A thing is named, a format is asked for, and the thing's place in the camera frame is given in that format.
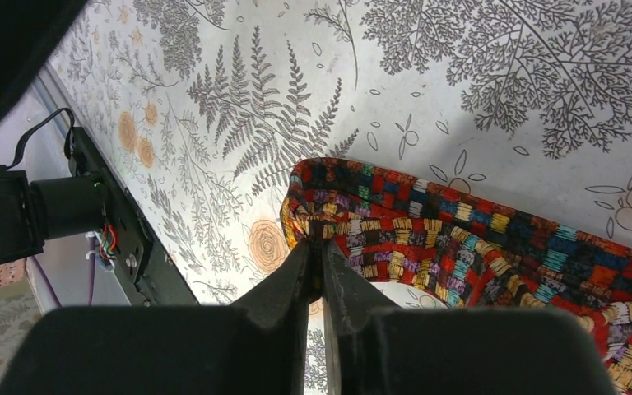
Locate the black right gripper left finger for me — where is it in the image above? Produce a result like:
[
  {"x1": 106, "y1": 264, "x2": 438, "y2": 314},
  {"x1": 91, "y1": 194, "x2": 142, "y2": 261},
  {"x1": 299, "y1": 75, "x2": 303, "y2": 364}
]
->
[{"x1": 0, "y1": 240, "x2": 311, "y2": 394}]

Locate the red checkered patterned tie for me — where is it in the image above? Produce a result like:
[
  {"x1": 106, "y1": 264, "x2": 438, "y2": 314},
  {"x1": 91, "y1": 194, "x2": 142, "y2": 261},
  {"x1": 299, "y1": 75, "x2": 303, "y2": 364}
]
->
[{"x1": 281, "y1": 158, "x2": 632, "y2": 394}]

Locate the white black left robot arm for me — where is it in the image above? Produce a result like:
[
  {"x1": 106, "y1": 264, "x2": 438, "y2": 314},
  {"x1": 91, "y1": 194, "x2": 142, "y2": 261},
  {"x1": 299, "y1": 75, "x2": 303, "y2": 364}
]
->
[{"x1": 0, "y1": 165, "x2": 105, "y2": 264}]

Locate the white floral table mat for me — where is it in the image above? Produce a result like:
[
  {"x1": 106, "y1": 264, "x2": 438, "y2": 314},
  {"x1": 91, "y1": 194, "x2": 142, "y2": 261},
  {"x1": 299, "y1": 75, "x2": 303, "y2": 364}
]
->
[{"x1": 0, "y1": 0, "x2": 632, "y2": 395}]

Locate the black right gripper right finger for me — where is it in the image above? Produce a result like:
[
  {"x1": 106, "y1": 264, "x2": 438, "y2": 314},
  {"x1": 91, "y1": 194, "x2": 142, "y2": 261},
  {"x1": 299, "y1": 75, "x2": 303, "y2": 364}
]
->
[{"x1": 322, "y1": 242, "x2": 615, "y2": 394}]

